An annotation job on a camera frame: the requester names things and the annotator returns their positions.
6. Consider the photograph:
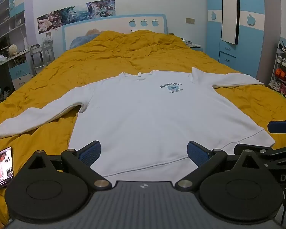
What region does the pink figure wall poster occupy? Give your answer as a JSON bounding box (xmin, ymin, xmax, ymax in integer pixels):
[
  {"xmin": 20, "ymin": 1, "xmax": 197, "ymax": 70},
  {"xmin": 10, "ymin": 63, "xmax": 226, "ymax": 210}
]
[{"xmin": 37, "ymin": 11, "xmax": 63, "ymax": 34}]

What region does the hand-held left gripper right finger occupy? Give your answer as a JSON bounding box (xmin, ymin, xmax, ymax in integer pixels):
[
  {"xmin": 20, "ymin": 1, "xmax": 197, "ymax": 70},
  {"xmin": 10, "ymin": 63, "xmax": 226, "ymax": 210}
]
[{"xmin": 174, "ymin": 141, "xmax": 264, "ymax": 192}]

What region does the wardrobe mirror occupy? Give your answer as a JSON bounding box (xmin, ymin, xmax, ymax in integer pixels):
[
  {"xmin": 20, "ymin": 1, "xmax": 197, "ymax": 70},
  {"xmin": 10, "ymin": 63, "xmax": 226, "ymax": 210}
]
[{"xmin": 221, "ymin": 0, "xmax": 240, "ymax": 45}]

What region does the blue and purple wall poster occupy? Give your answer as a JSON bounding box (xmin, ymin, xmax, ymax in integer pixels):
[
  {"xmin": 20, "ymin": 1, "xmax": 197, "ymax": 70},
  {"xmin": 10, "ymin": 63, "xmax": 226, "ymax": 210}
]
[{"xmin": 86, "ymin": 0, "xmax": 116, "ymax": 19}]

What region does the white shoe rack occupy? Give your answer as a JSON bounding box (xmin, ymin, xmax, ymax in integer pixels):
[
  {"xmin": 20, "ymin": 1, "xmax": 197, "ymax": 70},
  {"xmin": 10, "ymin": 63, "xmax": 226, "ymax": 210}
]
[{"xmin": 268, "ymin": 40, "xmax": 286, "ymax": 106}]

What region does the white and blue bookshelf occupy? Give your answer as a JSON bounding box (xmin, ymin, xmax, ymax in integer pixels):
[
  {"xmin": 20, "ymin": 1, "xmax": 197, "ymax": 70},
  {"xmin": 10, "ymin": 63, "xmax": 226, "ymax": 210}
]
[{"xmin": 0, "ymin": 0, "xmax": 27, "ymax": 60}]

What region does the blue and white drawer unit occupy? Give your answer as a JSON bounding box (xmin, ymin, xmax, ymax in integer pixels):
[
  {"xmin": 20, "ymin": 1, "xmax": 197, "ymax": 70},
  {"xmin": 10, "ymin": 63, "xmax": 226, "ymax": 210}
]
[{"xmin": 10, "ymin": 63, "xmax": 31, "ymax": 90}]

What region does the blue pillow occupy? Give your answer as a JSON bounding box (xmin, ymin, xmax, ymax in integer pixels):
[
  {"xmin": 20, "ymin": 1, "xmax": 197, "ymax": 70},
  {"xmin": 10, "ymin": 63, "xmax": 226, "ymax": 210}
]
[{"xmin": 70, "ymin": 34, "xmax": 99, "ymax": 49}]

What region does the black smartphone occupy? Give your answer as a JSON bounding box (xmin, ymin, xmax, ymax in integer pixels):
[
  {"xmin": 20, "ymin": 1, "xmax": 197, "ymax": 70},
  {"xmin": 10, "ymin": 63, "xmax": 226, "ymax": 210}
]
[{"xmin": 0, "ymin": 146, "xmax": 15, "ymax": 191}]

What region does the grey utility cart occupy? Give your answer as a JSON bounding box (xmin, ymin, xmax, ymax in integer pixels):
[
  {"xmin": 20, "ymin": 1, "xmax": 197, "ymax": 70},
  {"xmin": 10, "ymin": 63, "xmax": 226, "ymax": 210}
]
[
  {"xmin": 41, "ymin": 39, "xmax": 56, "ymax": 65},
  {"xmin": 29, "ymin": 44, "xmax": 45, "ymax": 76}
]

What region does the white printed sweatshirt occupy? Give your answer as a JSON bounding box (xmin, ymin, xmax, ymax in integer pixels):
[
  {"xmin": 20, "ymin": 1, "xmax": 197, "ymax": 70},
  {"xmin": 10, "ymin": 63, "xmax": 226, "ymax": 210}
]
[{"xmin": 0, "ymin": 67, "xmax": 276, "ymax": 185}]

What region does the blue and white wardrobe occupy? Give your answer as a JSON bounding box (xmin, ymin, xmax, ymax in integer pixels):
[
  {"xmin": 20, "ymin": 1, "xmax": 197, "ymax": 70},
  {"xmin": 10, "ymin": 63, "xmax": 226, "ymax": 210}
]
[{"xmin": 206, "ymin": 0, "xmax": 281, "ymax": 80}]

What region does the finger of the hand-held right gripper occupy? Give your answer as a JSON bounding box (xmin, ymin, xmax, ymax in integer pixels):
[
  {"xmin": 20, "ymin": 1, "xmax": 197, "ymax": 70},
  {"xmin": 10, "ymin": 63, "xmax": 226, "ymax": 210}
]
[
  {"xmin": 268, "ymin": 118, "xmax": 286, "ymax": 134},
  {"xmin": 234, "ymin": 144, "xmax": 276, "ymax": 157}
]

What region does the cluttered bedside table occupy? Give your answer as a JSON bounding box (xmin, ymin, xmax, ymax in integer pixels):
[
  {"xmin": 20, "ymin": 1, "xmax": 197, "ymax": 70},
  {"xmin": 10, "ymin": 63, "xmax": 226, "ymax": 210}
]
[{"xmin": 181, "ymin": 38, "xmax": 204, "ymax": 53}]

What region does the cluttered desk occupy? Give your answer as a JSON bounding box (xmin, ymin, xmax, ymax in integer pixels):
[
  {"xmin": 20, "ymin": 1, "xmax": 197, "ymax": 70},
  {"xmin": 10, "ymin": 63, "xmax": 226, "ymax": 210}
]
[{"xmin": 0, "ymin": 49, "xmax": 32, "ymax": 96}]

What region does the yellow blanket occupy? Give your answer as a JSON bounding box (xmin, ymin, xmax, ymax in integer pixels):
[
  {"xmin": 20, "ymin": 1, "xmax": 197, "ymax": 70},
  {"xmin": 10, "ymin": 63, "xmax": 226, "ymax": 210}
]
[{"xmin": 0, "ymin": 30, "xmax": 286, "ymax": 227}]

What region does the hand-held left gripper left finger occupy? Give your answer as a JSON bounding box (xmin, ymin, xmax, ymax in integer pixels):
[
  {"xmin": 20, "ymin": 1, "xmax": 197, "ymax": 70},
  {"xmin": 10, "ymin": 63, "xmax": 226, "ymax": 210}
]
[{"xmin": 26, "ymin": 140, "xmax": 112, "ymax": 191}]

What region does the teal figure wall poster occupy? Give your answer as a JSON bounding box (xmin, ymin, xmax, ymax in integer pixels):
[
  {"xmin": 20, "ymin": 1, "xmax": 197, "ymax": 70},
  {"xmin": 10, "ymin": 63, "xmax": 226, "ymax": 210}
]
[{"xmin": 60, "ymin": 5, "xmax": 89, "ymax": 24}]

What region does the white and blue headboard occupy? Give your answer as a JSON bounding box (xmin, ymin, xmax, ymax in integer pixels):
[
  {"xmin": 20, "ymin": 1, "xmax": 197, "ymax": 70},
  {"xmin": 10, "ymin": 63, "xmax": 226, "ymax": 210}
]
[{"xmin": 62, "ymin": 14, "xmax": 168, "ymax": 51}]

